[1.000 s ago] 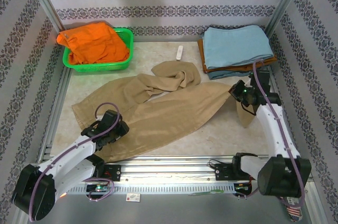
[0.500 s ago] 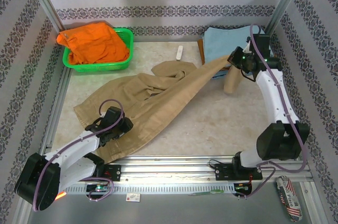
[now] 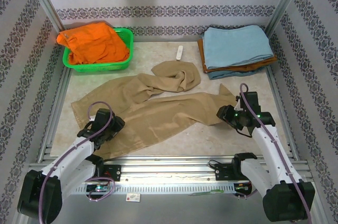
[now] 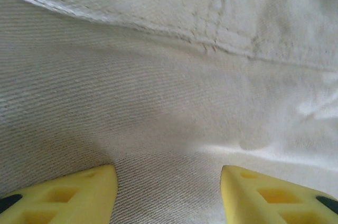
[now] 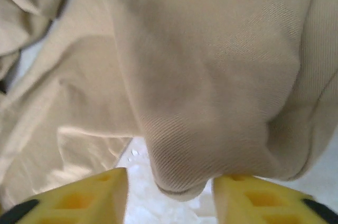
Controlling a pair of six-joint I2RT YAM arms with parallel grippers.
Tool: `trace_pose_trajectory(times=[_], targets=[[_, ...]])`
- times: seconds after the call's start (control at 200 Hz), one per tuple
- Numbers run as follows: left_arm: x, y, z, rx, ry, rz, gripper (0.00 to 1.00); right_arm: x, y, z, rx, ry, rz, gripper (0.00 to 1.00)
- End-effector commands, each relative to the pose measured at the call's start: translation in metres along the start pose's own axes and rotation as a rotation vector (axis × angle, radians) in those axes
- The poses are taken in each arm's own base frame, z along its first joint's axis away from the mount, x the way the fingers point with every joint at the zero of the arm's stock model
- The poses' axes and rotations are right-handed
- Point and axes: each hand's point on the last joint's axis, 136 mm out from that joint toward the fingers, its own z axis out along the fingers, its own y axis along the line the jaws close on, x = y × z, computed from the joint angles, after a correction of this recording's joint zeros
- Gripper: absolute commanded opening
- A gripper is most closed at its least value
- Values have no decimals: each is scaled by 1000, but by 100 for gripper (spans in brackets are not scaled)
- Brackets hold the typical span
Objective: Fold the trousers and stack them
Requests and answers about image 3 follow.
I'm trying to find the khaki trousers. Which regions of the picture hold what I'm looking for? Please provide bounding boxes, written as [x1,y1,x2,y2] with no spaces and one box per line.
[70,60,238,160]

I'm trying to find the grey-blue folded trousers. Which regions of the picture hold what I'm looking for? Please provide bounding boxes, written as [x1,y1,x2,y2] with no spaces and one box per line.
[207,66,267,81]

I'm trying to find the brown folded trousers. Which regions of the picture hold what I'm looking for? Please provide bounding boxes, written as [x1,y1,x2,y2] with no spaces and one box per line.
[197,38,278,73]

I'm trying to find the orange trousers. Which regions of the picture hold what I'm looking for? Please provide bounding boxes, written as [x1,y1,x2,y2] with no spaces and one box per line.
[56,22,130,66]

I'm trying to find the green plastic basket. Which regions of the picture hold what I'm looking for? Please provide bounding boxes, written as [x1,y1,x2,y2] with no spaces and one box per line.
[62,27,135,73]

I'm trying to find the green pen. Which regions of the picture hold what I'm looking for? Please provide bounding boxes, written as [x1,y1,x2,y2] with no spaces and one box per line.
[188,189,224,197]

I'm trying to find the white remote control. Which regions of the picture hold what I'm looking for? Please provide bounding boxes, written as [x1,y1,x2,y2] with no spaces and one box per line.
[175,45,184,62]

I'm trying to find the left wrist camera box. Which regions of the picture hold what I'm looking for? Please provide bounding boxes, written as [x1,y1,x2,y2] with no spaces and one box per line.
[94,108,114,127]

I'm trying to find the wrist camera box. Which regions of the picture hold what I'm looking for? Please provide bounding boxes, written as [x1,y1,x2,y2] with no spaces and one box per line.
[238,91,261,115]
[94,108,114,127]

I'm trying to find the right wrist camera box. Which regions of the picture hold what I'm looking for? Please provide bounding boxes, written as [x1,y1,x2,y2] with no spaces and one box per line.
[238,91,261,115]

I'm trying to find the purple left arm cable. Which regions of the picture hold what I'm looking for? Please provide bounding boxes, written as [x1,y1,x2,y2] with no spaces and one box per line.
[38,100,116,222]

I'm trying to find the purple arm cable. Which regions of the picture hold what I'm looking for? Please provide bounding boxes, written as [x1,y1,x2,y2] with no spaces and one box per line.
[38,100,116,222]
[239,83,312,222]

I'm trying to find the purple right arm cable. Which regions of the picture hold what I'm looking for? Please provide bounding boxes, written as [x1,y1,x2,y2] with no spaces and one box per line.
[239,83,312,222]

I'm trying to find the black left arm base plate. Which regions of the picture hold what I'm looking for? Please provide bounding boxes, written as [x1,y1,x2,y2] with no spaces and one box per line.
[99,164,122,182]

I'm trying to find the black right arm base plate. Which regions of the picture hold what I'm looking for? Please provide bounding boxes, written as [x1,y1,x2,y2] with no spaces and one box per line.
[214,162,238,181]

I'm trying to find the aluminium rail frame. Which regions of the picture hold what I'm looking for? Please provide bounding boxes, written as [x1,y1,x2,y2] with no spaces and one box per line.
[25,155,314,184]

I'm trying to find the slotted grey cable duct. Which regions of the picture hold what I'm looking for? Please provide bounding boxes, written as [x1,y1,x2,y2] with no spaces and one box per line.
[71,183,236,195]

